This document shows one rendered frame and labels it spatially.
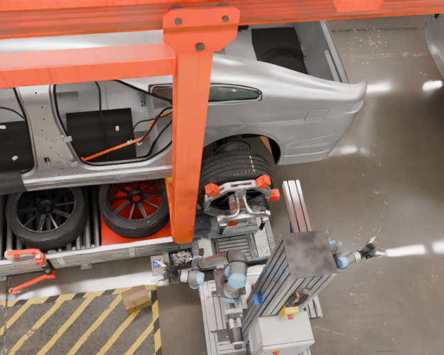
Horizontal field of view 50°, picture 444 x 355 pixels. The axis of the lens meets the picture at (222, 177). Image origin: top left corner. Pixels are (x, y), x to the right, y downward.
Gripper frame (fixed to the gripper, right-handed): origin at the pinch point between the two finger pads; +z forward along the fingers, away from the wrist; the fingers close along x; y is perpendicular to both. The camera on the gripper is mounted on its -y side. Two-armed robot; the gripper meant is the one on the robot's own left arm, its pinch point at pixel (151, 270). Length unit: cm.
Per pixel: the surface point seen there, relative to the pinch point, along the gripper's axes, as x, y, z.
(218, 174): 87, -1, -37
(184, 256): 46, 60, -19
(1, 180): 67, 18, 129
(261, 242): 94, 104, -89
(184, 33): 18, -177, -12
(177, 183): 43, -43, -10
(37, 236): 49, 67, 105
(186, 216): 52, 10, -17
